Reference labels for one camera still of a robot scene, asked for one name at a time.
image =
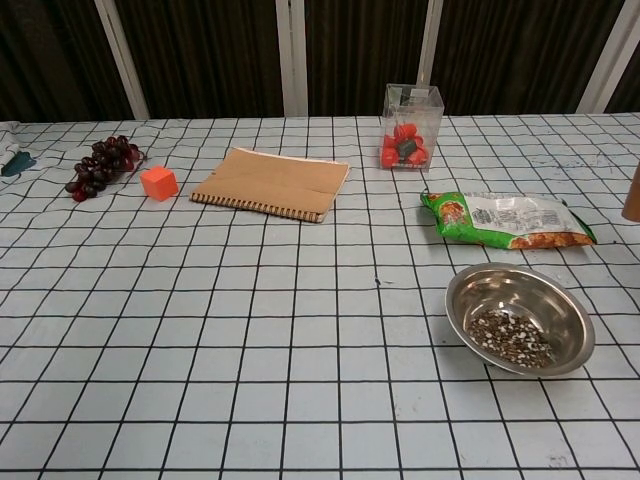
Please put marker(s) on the wooden rolling pin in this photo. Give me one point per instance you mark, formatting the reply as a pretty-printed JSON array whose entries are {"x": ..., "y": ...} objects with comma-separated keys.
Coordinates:
[{"x": 632, "y": 195}]

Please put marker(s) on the stainless steel bowl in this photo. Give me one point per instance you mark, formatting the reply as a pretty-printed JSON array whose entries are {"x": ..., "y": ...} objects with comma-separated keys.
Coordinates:
[{"x": 500, "y": 285}]

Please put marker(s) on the brown and white mixed grains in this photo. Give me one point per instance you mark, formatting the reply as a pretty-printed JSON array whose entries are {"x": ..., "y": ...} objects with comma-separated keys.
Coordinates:
[{"x": 510, "y": 340}]

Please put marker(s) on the brown spiral notebook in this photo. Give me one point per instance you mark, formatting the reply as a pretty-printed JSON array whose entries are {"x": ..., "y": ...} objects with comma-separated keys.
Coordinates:
[{"x": 270, "y": 180}]

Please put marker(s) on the red toy pieces pile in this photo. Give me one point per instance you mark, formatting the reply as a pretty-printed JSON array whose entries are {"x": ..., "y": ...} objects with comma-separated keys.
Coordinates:
[{"x": 387, "y": 157}]

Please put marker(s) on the checked white tablecloth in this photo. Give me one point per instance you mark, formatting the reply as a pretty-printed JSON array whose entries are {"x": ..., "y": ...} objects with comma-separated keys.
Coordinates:
[{"x": 250, "y": 325}]

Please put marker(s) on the small black block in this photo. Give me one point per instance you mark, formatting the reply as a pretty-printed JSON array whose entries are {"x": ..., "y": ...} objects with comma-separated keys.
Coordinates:
[{"x": 406, "y": 148}]

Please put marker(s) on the clear plastic box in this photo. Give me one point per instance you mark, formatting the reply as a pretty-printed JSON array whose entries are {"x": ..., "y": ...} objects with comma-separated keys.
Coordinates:
[{"x": 415, "y": 110}]

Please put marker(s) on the orange cube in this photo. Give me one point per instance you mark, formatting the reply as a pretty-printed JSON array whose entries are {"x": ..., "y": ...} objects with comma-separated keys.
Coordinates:
[{"x": 159, "y": 184}]

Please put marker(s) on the green snack bag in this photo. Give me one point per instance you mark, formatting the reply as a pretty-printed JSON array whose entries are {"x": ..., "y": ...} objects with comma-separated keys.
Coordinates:
[{"x": 500, "y": 220}]

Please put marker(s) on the purple grape bunch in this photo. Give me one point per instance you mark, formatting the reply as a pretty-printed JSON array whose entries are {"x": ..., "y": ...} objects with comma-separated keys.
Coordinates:
[{"x": 100, "y": 165}]

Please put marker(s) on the dark teal patch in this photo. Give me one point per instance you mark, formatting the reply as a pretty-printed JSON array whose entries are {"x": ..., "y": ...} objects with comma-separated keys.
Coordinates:
[{"x": 20, "y": 164}]

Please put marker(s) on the white metal frame post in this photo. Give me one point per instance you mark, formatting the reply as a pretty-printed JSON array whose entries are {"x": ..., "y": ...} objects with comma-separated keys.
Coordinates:
[
  {"x": 122, "y": 60},
  {"x": 292, "y": 60},
  {"x": 430, "y": 40},
  {"x": 607, "y": 57}
]

